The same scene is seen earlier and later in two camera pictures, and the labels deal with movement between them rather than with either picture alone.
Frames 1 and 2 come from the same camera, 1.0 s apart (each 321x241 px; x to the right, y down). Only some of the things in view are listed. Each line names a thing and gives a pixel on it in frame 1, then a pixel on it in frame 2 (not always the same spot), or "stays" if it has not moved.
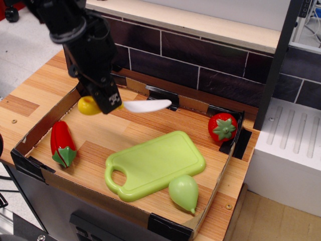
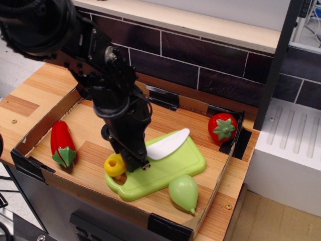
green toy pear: [184, 190] stays
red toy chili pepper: [62, 145] stays
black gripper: [91, 55] to [126, 122]
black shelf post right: [276, 68] stays
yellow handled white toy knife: [86, 105] to [116, 164]
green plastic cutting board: [154, 165] stays
